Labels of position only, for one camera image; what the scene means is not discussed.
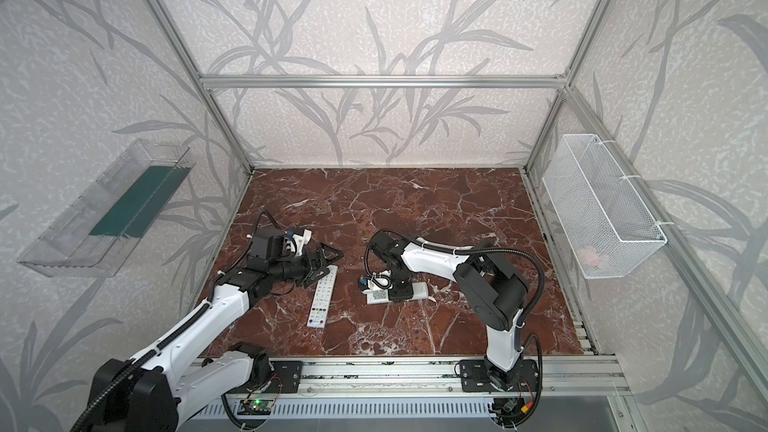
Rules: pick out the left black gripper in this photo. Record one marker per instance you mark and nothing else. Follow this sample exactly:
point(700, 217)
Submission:
point(313, 261)

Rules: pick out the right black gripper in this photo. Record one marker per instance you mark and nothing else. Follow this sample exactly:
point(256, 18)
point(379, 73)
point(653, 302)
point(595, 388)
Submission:
point(393, 286)

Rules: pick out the white remote control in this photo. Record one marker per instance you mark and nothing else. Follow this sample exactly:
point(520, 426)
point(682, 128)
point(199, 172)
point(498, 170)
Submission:
point(377, 295)

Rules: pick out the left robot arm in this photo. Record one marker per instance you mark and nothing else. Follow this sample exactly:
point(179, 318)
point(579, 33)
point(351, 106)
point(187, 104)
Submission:
point(153, 391)

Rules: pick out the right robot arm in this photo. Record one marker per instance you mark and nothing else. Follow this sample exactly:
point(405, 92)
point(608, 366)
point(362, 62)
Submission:
point(501, 285)

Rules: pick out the white remote with coloured buttons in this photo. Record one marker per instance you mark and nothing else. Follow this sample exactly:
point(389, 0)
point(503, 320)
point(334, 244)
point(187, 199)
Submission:
point(322, 298)

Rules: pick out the green lit circuit board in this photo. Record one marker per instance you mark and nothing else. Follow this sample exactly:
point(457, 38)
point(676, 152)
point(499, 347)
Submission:
point(254, 407)

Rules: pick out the pink object in basket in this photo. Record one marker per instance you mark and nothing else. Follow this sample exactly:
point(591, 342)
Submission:
point(590, 257)

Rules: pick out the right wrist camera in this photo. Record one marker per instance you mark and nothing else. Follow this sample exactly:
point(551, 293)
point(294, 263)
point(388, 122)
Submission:
point(374, 282)

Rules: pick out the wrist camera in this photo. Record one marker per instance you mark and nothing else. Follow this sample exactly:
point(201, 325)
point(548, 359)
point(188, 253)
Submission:
point(295, 241)
point(374, 282)

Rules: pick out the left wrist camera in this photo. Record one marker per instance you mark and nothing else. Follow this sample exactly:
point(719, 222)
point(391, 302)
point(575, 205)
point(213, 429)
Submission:
point(295, 241)

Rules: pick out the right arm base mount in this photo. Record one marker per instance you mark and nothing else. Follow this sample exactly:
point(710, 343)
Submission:
point(474, 375)

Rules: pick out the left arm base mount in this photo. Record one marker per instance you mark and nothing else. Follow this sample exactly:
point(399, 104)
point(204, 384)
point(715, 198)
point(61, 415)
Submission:
point(280, 377)

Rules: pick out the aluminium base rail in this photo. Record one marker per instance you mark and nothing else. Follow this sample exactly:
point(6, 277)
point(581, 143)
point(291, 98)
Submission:
point(358, 377)

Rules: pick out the white wire mesh basket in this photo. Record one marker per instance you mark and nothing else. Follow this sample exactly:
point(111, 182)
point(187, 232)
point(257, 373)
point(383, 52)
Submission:
point(597, 205)

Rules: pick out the clear plastic wall bin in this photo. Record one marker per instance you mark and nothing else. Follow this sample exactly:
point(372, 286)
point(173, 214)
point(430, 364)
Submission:
point(96, 234)

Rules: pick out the aluminium cage frame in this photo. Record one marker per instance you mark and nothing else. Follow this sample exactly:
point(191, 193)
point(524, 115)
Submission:
point(742, 343)

